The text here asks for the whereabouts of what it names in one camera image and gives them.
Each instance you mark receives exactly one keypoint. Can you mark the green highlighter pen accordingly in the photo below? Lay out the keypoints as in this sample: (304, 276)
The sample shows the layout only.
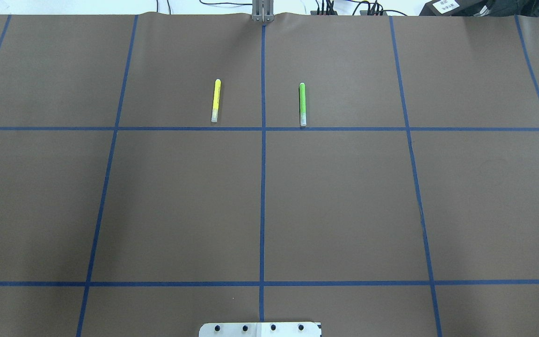
(302, 104)

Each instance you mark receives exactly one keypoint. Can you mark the yellow highlighter pen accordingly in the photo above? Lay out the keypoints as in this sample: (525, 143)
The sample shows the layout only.
(216, 95)

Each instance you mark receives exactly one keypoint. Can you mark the aluminium frame post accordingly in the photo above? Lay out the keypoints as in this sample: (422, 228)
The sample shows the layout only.
(262, 11)

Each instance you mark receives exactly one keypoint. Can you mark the white pedestal column base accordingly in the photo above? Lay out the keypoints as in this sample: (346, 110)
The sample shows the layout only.
(261, 329)

